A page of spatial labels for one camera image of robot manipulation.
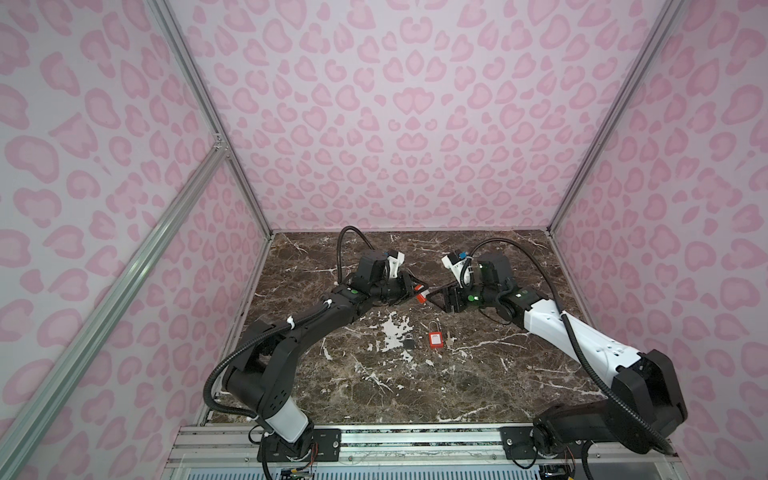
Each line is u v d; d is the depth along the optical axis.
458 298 0.70
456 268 0.73
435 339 0.90
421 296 0.79
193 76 0.78
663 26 0.71
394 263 0.80
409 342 0.91
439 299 0.73
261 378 0.44
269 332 0.46
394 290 0.74
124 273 0.60
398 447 0.74
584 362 0.44
